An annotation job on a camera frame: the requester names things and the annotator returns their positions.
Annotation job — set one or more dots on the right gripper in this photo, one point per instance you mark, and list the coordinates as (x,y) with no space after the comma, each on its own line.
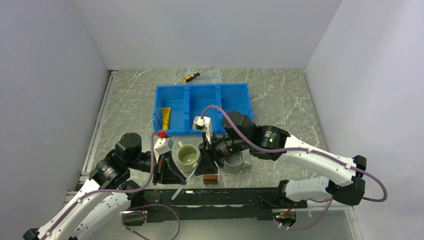
(207,165)

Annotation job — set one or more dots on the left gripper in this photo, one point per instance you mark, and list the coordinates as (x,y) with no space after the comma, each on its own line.
(166,171)

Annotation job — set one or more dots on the clear toothbrush holder brown ends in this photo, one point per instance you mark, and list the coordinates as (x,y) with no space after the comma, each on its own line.
(210,179)

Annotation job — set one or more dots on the light green ceramic mug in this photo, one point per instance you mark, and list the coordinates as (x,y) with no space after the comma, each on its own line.
(187,157)

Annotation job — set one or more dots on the grey ceramic mug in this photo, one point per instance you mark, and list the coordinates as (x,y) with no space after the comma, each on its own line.
(235,163)

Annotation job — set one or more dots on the blue three-compartment plastic bin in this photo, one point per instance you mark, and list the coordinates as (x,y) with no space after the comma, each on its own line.
(186,101)

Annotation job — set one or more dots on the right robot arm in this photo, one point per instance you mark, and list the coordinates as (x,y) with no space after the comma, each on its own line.
(341,178)

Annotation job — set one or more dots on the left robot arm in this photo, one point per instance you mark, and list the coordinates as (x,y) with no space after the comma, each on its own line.
(116,184)

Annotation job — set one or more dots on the yellow toothpaste tube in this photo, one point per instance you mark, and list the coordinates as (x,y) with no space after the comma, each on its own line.
(166,115)

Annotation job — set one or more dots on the clear plastic organizer box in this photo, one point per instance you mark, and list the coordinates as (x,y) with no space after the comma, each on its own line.
(212,76)

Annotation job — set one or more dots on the yellow black screwdriver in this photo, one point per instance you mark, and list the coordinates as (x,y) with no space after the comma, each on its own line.
(191,77)

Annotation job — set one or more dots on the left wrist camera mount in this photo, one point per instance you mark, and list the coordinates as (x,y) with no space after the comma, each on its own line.
(163,145)

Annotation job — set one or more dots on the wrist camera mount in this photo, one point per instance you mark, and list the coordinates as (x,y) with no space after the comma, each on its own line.
(163,145)
(204,124)

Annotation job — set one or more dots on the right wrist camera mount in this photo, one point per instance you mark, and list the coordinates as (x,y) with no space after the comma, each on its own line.
(204,124)

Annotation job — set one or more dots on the aluminium side rail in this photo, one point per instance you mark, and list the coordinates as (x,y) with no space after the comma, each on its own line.
(74,103)

